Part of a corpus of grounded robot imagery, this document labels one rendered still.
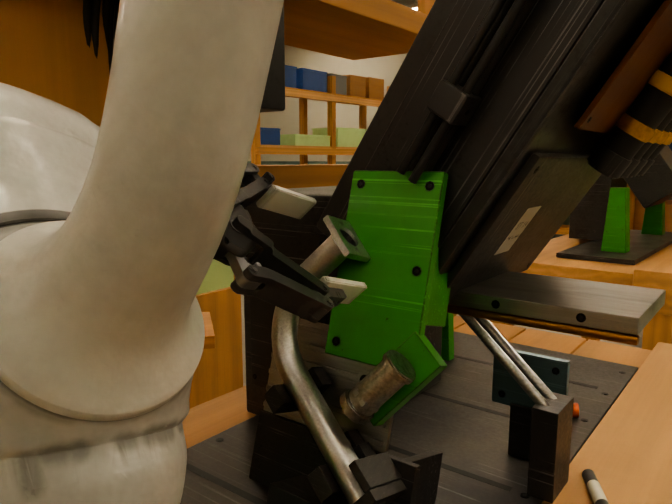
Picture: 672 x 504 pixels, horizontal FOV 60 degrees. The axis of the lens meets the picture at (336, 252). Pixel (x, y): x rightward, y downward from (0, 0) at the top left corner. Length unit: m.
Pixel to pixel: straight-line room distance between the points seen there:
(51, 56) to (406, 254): 0.44
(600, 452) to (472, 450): 0.17
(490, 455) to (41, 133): 0.66
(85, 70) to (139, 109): 0.55
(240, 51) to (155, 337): 0.12
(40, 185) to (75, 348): 0.12
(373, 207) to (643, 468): 0.48
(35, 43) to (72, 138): 0.36
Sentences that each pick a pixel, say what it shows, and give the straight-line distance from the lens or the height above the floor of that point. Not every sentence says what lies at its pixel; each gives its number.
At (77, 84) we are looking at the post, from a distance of 0.75.
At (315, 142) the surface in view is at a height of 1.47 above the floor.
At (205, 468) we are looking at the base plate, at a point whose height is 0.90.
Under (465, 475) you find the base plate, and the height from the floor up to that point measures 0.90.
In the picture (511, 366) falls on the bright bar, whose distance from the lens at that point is 0.72.
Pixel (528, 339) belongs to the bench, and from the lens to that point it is 1.41.
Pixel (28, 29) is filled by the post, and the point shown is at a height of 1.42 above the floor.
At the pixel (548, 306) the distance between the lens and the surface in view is 0.67.
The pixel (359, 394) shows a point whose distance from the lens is 0.59.
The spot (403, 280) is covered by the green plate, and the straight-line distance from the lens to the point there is 0.61.
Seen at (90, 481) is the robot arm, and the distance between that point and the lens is 0.27.
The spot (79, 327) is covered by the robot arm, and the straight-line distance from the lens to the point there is 0.24.
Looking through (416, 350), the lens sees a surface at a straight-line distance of 0.60.
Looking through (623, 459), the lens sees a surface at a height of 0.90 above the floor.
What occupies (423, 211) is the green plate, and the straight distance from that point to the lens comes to 0.61.
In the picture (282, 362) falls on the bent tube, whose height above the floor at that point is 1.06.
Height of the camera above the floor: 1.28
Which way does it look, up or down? 9 degrees down
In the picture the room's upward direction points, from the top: straight up
